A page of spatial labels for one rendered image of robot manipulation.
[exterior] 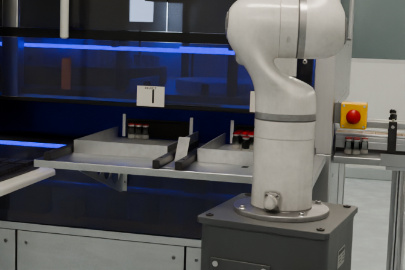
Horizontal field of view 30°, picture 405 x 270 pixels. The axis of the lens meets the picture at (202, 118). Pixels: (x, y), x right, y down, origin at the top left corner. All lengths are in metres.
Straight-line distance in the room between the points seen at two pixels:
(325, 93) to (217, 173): 0.48
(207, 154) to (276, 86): 0.55
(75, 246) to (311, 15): 1.25
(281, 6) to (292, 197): 0.36
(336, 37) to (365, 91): 5.30
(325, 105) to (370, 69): 4.60
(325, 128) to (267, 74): 0.74
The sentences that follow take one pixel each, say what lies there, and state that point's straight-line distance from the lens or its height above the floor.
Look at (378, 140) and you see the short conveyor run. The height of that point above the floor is 0.92.
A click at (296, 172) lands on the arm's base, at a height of 0.95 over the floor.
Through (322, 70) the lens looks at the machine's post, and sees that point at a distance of 2.14.
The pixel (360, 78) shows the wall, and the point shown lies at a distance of 6.74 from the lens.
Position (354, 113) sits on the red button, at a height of 1.01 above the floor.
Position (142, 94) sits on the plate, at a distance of 2.24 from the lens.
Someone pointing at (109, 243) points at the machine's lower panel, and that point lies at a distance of 2.35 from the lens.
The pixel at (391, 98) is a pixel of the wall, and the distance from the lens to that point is 6.74.
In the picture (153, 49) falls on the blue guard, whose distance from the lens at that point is 2.23.
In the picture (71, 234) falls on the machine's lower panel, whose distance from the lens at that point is 2.39.
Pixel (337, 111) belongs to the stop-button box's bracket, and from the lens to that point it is 2.21.
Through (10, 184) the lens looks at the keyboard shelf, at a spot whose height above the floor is 0.80.
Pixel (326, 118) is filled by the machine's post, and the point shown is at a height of 0.98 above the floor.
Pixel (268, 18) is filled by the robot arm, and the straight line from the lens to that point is 1.43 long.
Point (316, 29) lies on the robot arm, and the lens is 1.43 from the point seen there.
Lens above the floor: 1.20
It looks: 6 degrees down
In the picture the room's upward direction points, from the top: 2 degrees clockwise
